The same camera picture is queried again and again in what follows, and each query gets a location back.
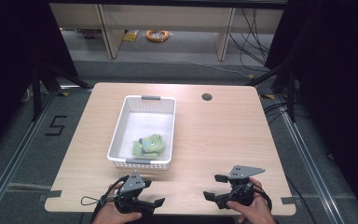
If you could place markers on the person's right hand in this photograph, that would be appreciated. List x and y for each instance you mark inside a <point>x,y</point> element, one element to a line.
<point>254,213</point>

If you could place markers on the black metal stand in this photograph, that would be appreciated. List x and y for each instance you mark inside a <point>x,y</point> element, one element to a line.
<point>287,90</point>
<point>40,90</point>

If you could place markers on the white plastic basket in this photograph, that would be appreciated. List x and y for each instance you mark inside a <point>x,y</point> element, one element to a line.
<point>143,124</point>

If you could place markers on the green plush toy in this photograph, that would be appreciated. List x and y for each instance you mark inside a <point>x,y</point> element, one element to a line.
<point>153,143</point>

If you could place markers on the light wooden shelf unit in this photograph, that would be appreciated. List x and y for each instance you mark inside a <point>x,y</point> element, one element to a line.
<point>167,18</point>

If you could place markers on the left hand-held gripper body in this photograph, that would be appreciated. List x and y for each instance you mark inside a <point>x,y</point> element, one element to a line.
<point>130,189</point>

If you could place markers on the grey tape strip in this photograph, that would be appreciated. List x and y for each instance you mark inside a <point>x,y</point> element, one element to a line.
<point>288,200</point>
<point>54,194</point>

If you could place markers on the person's left hand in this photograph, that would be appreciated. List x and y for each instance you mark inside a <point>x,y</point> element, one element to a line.
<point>112,214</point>

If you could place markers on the aluminium floor rail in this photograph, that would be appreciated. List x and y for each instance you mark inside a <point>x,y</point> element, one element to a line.
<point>15,155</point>
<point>310,161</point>

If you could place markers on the black curtain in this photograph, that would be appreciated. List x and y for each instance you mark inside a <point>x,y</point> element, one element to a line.
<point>9,62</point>
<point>338,93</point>

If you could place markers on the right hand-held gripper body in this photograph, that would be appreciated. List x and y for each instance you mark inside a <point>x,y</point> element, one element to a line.
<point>240,186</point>

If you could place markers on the yellow packet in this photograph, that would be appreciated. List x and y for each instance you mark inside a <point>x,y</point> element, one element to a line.
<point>131,36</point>

